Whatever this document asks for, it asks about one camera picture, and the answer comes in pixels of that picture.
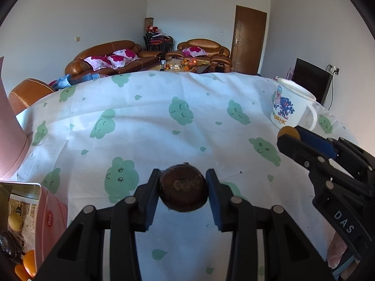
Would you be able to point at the white green cloud tablecloth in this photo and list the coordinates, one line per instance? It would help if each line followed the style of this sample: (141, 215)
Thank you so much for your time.
(96, 142)

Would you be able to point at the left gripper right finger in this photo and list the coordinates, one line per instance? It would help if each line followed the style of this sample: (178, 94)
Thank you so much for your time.
(263, 238)

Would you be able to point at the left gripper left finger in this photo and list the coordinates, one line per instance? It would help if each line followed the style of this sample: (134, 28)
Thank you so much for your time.
(79, 253)

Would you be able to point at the pink electric kettle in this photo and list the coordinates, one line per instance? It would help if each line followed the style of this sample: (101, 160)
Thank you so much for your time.
(14, 143)

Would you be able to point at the white mug blue print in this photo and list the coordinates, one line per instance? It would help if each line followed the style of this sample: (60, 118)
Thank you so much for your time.
(290, 103)

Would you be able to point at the black television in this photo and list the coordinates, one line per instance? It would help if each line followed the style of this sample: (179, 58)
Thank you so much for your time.
(316, 80)

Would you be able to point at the stacked dark chairs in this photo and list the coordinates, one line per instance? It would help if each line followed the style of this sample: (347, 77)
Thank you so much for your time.
(157, 41)

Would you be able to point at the coffee table with fruit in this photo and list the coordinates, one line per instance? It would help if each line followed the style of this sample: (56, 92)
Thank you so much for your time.
(182, 65)

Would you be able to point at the blue clothes pile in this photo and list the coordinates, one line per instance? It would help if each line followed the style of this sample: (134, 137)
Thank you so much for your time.
(68, 81)

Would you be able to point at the pink floral cushion left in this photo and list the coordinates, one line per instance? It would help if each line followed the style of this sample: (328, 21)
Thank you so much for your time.
(100, 62)

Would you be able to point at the person's right hand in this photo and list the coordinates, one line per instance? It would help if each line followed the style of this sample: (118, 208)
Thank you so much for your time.
(335, 251)

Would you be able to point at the small yellow-brown fruit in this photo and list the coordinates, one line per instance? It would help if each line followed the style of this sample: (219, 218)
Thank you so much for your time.
(15, 222)

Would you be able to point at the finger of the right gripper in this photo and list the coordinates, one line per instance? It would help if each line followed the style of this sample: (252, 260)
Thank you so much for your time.
(298, 150)
(316, 141)

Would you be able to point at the brown wooden door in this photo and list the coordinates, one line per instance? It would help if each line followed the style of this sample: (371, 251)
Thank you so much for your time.
(248, 38)

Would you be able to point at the dark passion fruit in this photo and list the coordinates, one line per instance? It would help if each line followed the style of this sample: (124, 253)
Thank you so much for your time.
(183, 188)
(10, 246)

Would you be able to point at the pink cookie tin box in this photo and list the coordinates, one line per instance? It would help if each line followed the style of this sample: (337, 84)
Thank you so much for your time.
(44, 218)

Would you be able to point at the pink floral armchair cushion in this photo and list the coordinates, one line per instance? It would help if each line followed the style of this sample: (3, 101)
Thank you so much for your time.
(194, 51)

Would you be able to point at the pink floral cushion right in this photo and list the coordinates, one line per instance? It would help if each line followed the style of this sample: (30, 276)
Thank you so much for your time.
(123, 57)

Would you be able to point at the brown leather chair back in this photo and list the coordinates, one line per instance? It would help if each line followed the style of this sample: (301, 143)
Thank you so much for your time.
(27, 93)

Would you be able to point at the orange front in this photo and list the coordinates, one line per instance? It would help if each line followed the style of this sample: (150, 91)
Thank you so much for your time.
(22, 273)

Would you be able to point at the brown leather armchair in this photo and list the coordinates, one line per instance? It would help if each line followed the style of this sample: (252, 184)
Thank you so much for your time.
(219, 56)

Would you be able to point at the long brown leather sofa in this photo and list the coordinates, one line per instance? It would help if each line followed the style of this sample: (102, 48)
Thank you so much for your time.
(78, 67)

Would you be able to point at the orange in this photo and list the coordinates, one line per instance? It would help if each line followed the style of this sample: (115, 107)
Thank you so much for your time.
(22, 273)
(29, 263)

